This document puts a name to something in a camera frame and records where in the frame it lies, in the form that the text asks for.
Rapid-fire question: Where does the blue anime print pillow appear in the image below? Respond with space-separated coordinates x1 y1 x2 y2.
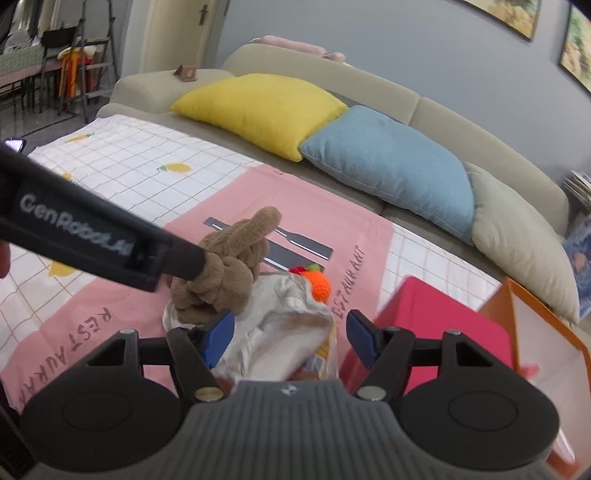
563 219 591 319

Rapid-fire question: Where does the orange knitted fruit toy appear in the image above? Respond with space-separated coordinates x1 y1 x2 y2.
288 264 332 304

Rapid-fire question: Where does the metal rack with orange items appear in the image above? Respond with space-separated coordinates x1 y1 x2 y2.
39 1 119 124

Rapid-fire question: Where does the brown plush toy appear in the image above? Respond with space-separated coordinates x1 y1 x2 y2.
169 206 281 325

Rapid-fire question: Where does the pink plush on sofa back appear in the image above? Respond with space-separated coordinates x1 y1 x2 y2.
256 35 346 63

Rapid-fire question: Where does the beige sofa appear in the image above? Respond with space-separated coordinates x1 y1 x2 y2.
98 43 569 278

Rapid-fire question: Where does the smartphone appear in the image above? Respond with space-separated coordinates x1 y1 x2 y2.
4 138 26 153

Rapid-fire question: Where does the grey-green cushion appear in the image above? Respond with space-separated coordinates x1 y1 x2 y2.
465 163 580 323

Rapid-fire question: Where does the yellow cushion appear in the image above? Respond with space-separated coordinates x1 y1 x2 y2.
170 73 348 162

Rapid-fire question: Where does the blue cushion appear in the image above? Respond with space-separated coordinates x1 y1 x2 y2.
300 105 475 244

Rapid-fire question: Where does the silver foil bag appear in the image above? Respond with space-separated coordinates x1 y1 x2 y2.
162 272 337 384

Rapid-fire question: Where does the framed landscape picture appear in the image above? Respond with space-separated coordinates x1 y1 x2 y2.
459 0 542 42

